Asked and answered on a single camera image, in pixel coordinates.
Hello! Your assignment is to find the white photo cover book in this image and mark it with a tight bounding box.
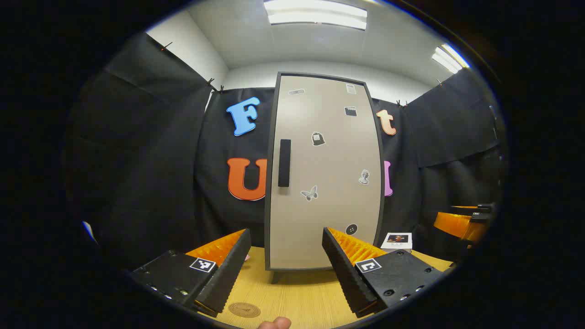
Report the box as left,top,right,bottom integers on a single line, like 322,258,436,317
380,232,413,253

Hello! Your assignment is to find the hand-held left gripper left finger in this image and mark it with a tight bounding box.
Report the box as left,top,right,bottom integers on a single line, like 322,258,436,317
130,228,253,318

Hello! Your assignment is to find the black backdrop cloth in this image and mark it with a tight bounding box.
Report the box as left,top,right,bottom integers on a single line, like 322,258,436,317
64,32,503,270

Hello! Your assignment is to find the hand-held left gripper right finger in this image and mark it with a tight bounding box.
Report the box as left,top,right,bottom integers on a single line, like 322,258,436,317
321,227,446,319

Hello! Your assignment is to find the large ceiling light panel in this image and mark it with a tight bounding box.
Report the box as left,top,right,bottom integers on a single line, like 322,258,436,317
263,0,368,31

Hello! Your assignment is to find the round brown coaster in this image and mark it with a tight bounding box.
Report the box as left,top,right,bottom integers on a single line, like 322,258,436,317
228,302,261,318

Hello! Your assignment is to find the beige cabinet door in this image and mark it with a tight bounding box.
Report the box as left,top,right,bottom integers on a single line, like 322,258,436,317
269,74,383,270

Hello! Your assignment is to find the small ceiling light panel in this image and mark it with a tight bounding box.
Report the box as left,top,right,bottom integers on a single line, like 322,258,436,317
431,43,470,74

